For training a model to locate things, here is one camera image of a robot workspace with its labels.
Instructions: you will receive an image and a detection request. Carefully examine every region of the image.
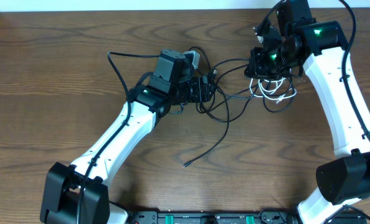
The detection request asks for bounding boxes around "black usb cable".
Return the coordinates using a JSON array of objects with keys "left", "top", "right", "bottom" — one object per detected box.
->
[{"left": 181, "top": 45, "right": 298, "bottom": 169}]

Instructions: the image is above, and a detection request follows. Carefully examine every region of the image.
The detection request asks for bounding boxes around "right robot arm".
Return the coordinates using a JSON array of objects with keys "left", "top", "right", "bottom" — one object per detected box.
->
[{"left": 244, "top": 0, "right": 370, "bottom": 223}]

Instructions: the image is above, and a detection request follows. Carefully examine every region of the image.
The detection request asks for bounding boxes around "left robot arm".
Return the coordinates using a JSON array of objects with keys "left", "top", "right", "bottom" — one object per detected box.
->
[{"left": 40, "top": 49, "right": 214, "bottom": 224}]

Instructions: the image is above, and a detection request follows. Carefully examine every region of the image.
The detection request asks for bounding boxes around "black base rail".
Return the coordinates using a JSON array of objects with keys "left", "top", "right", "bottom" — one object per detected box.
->
[{"left": 122, "top": 210, "right": 368, "bottom": 224}]

